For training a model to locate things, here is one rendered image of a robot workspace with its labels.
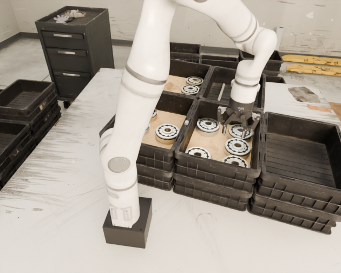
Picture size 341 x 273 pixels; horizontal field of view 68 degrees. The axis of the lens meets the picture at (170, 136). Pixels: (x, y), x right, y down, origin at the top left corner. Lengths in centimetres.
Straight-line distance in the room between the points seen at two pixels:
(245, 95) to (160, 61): 34
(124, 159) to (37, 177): 66
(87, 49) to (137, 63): 198
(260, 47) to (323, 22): 393
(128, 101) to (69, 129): 93
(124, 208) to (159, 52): 47
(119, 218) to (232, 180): 41
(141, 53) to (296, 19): 406
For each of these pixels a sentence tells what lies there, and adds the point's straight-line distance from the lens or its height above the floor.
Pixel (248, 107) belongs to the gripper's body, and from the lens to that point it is 81.
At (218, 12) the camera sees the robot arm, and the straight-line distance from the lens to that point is 54.
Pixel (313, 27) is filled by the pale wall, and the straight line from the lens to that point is 460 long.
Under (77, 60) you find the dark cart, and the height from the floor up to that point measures 58.
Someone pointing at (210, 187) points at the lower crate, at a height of 80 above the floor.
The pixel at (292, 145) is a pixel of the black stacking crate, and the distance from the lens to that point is 122.
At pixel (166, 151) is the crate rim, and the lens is 90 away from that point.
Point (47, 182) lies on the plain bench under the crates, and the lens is 120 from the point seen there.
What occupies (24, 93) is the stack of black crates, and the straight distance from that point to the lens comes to 236.
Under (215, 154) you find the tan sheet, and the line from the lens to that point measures 106.
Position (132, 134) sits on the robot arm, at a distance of 59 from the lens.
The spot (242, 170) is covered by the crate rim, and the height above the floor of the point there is 92.
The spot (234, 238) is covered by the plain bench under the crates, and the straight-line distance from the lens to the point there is 99.
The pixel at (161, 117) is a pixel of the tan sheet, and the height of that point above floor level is 83.
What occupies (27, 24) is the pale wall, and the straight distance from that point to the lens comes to 525.
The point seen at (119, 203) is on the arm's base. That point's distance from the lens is 78.
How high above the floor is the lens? 154
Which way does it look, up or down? 39 degrees down
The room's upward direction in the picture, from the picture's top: 2 degrees clockwise
